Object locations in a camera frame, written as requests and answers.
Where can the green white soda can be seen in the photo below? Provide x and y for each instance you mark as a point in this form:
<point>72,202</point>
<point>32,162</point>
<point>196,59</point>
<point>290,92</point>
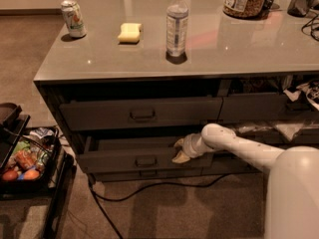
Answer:
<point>72,15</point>

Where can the yellow sponge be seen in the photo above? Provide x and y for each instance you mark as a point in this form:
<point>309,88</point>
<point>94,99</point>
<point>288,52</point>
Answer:
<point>130,33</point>

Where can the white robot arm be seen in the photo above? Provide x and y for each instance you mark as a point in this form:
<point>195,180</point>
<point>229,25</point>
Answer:
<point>292,199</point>

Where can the red apple in basket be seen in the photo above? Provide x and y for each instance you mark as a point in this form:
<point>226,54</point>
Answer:
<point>10,175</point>

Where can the orange snack bag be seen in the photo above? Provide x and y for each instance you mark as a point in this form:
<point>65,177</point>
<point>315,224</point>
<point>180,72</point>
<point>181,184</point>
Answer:
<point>24,159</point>

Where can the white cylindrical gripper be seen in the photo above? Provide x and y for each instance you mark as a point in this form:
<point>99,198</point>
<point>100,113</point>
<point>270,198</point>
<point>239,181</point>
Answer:
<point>189,146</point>

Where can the black basket of snacks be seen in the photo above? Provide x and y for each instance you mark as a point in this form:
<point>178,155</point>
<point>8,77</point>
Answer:
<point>43,145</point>

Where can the orange fruit in basket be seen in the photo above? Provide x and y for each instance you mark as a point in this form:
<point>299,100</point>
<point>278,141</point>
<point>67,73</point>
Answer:
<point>31,174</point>

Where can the clear plastic water bottle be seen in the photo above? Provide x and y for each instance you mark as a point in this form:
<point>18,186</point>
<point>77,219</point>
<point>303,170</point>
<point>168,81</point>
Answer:
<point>176,27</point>

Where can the black white patterned bag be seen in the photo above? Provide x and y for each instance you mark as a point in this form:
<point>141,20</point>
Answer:
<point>310,90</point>

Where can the clear plastic bags in drawer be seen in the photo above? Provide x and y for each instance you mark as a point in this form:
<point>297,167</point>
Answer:
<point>289,129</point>

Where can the black tray on cart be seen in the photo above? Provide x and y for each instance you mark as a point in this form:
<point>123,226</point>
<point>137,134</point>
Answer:
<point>12,125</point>

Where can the grey drawer cabinet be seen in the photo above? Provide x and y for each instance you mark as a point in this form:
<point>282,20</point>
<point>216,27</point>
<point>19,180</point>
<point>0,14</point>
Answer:
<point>224,56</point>

